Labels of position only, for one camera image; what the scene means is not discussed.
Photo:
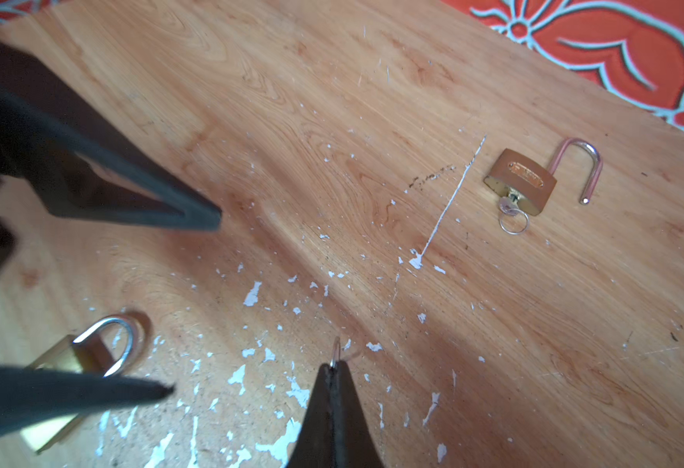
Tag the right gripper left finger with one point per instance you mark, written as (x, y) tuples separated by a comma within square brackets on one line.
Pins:
[(315, 443)]

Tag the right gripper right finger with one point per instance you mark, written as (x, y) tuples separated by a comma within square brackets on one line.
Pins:
[(352, 444)]

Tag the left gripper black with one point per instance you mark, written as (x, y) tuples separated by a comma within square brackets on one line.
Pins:
[(81, 167)]

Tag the silver key with ring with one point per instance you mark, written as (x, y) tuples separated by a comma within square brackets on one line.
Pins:
[(509, 209)]

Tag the large brass padlock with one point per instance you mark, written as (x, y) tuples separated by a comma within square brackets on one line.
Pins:
[(528, 186)]

